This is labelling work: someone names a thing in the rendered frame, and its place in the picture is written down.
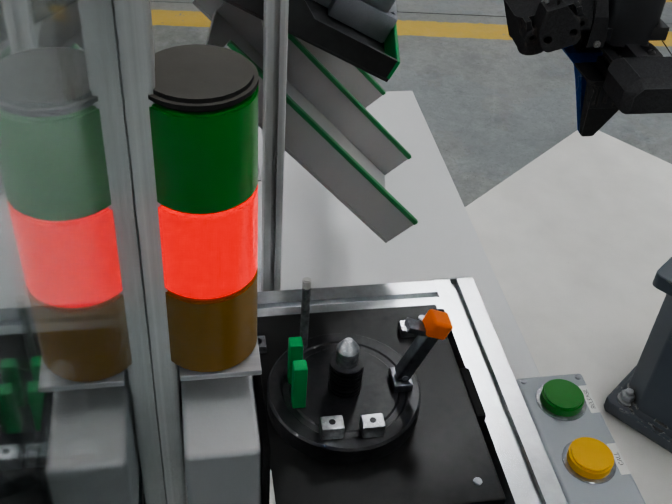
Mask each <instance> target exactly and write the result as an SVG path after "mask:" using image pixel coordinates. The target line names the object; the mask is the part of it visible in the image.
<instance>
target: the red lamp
mask: <svg viewBox="0 0 672 504"><path fill-rule="evenodd" d="M160 206H161V207H158V215H159V226H160V238H161V249H162V261H163V272H164V284H165V288H166V289H168V290H169V291H171V292H173V293H175V294H177V295H180V296H183V297H187V298H193V299H215V298H220V297H224V296H228V295H231V294H233V293H235V292H237V291H239V290H241V289H242V288H244V287H245V286H246V285H247V284H248V283H249V282H250V281H251V280H252V279H253V277H254V276H255V274H256V271H257V268H258V185H257V188H256V190H255V192H254V193H253V194H252V196H251V197H250V198H248V199H247V200H246V201H245V202H243V203H241V204H240V205H238V206H236V207H234V208H231V209H229V210H226V211H222V212H217V213H210V214H190V213H183V212H179V211H175V210H172V209H170V208H168V207H165V206H163V205H160Z"/></svg>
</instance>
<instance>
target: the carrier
mask: <svg viewBox="0 0 672 504"><path fill-rule="evenodd" d="M310 295H311V278H309V277H304V278H303V280H302V300H301V314H291V315H277V316H263V317H257V336H263V335H264V336H265V338H266V345H267V353H264V354H260V361H261V368H262V374H261V380H262V388H263V396H264V404H265V412H266V419H267V427H268V435H269V442H270V450H271V454H270V500H269V504H505V501H506V497H505V495H504V492H503V489H502V486H501V483H500V481H499V478H498V475H497V472H496V470H495V467H494V464H493V461H492V458H491V456H490V453H489V450H488V447H487V445H486V442H485V439H484V436H483V433H482V431H481V428H480V425H479V422H478V420H477V417H476V414H475V411H474V408H473V406H472V403H471V400H470V397H469V395H468V392H467V389H466V386H465V383H464V381H463V378H462V375H461V372H460V370H459V367H458V364H457V361H456V359H455V356H454V353H453V350H452V347H451V345H450V342H449V339H448V336H447V337H446V338H445V339H444V340H440V339H438V341H437V342H436V344H435V345H434V346H433V348H432V349H431V350H430V352H429V353H428V355H427V356H426V357H425V359H424V360H423V362H422V363H421V364H420V366H419V367H418V369H417V370H416V371H415V373H414V374H413V375H412V377H411V378H410V380H409V381H403V380H400V379H398V378H397V375H396V371H395V367H396V366H397V364H398V363H399V361H400V360H401V359H402V357H403V356H404V354H405V353H406V351H407V350H408V349H409V347H410V346H411V344H412V343H413V341H414V340H415V338H416V337H417V336H418V335H416V337H408V338H401V336H400V332H399V329H398V323H399V321H401V320H406V318H412V319H416V320H421V321H422V320H423V318H424V317H425V315H426V314H427V312H428V311H429V310H430V309H434V310H438V309H437V306H436V305H435V304H432V305H418V306H404V307H390V308H376V309H362V310H348V311H334V312H319V313H310Z"/></svg>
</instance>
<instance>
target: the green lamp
mask: <svg viewBox="0 0 672 504"><path fill-rule="evenodd" d="M258 91H259V85H258V86H257V88H256V90H255V91H254V92H253V94H252V95H250V96H249V97H248V98H246V99H245V100H243V101H242V102H241V103H239V104H237V105H234V106H232V107H229V108H226V109H223V110H218V111H213V112H201V113H197V112H182V111H176V110H172V109H167V108H165V107H162V106H160V105H157V104H156V103H155V104H152V107H149V112H150V123H151V135H152V146H153V158H154V169H155V181H156V192H157V202H158V203H160V204H161V205H163V206H165V207H168V208H170V209H172V210H175V211H179V212H183V213H190V214H210V213H217V212H222V211H226V210H229V209H231V208H234V207H236V206H238V205H240V204H241V203H243V202H245V201H246V200H247V199H248V198H250V197H251V196H252V194H253V193H254V192H255V190H256V188H257V185H258Z"/></svg>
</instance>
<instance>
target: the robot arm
mask: <svg viewBox="0 0 672 504"><path fill-rule="evenodd" d="M665 2H666V0H504V6H505V13H506V19H507V26H508V33H509V36H510V37H511V38H512V39H513V41H514V42H515V44H516V46H517V49H518V51H519V52H520V53H521V54H523V55H535V54H539V53H542V52H543V51H545V52H552V51H555V50H559V49H563V51H564V52H565V53H566V55H567V56H568V57H569V59H570V60H571V61H572V62H573V64H574V72H575V85H576V107H577V130H578V132H579V133H580V135H581V136H583V137H584V136H593V135H594V134H595V133H596V132H597V131H598V130H599V129H600V128H601V127H602V126H603V125H604V124H605V123H606V122H607V121H608V120H609V119H610V118H611V117H612V116H613V115H614V114H615V113H616V112H617V111H618V110H620V111H621V112H622V113H624V114H651V113H672V57H663V55H662V54H661V53H660V52H659V50H658V49H657V48H656V47H655V46H654V45H653V44H652V43H650V42H648V41H657V40H666V37H667V34H668V31H669V27H668V26H667V25H666V24H665V23H664V22H663V21H662V20H661V19H660V18H661V14H662V11H663V8H664V5H665Z"/></svg>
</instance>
